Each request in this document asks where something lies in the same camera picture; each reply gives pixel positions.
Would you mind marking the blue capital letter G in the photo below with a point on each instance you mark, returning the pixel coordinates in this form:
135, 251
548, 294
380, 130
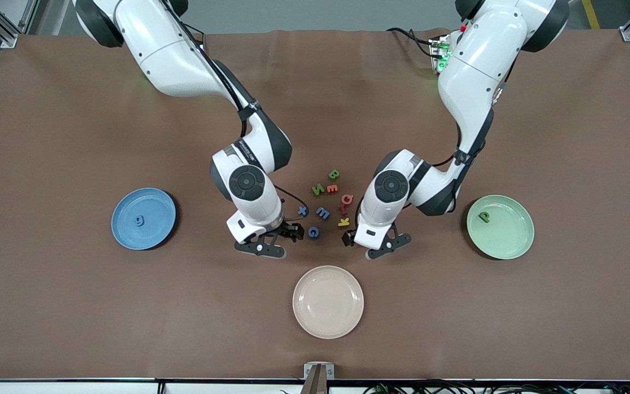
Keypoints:
310, 233

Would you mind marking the blue letter m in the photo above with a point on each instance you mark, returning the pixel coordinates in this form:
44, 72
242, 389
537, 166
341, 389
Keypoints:
322, 212

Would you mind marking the green letter N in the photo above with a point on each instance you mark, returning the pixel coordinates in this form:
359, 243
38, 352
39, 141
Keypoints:
318, 190

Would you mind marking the green letter B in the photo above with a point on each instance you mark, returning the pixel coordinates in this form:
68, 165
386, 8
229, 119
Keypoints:
333, 174

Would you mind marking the blue lowercase letter g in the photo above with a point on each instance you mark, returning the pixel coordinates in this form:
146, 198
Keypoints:
139, 220

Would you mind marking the green letter p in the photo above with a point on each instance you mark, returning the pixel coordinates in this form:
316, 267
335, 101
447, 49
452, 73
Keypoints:
484, 216

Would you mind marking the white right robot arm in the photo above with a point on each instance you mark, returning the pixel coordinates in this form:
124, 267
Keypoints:
173, 60

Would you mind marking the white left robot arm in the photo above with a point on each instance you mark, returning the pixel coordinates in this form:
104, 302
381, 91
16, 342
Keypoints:
473, 71

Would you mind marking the yellow letter K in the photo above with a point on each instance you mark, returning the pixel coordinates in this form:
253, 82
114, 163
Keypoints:
343, 221

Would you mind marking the dark red letter Y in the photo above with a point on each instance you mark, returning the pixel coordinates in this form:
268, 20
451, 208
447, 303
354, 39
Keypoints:
343, 209

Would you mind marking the red letter Q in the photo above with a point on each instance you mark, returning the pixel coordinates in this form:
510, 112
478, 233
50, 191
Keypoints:
345, 195

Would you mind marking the beige plate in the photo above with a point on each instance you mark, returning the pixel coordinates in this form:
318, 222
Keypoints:
328, 302

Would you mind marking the blue plate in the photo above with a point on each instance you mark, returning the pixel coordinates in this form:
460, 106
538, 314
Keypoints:
151, 235

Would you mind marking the light green plate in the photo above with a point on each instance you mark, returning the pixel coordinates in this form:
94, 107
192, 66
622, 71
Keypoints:
503, 235

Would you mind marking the brown paper table cover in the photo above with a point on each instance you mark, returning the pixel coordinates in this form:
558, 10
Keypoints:
74, 306

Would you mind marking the silver camera stand bracket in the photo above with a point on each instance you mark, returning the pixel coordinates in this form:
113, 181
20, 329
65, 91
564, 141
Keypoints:
309, 369

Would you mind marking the grey camera stand post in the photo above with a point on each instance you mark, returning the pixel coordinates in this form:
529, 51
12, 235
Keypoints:
315, 383

